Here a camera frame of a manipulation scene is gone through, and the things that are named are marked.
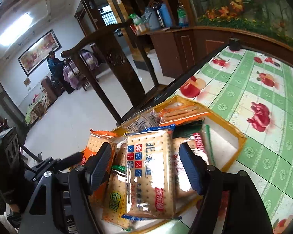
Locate green-edged cracker packet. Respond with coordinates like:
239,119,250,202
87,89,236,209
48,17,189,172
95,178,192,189
102,165,131,231

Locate blue Hokkaido cracker packet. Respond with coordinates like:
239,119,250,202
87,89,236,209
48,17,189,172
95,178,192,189
124,125,176,219

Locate orange cracker packet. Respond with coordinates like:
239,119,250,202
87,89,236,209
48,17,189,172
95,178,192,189
82,130,118,206

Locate clear bag dark snacks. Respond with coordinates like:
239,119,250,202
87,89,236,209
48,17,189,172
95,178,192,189
121,109,160,133

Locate red-label cracker packet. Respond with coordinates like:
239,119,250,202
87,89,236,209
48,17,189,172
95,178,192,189
172,133,210,198

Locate yellow-rimmed white tray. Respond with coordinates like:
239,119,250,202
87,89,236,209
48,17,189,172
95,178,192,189
82,95,247,234

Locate dark green snack packet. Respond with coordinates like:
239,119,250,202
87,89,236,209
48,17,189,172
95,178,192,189
172,119,204,139

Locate person in blue jacket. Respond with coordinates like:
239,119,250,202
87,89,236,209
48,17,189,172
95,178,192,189
47,51,74,94

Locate orange stick snack packet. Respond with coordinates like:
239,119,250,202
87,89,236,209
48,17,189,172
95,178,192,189
158,103,211,126

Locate dark wooden chair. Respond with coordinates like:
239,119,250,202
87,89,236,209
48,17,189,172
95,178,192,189
61,19,167,126

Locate ceiling light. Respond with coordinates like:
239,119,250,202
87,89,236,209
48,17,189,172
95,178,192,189
0,13,33,47

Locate black cylinder on table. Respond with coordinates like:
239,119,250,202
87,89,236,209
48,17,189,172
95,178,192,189
228,38,242,51

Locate grey kettle jug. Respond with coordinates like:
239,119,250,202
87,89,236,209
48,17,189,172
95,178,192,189
142,7,161,31

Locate blue thermos jug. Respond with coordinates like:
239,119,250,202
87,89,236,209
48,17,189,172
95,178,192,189
159,3,172,27

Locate framed wall painting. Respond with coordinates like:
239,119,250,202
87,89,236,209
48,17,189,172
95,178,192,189
17,30,62,76

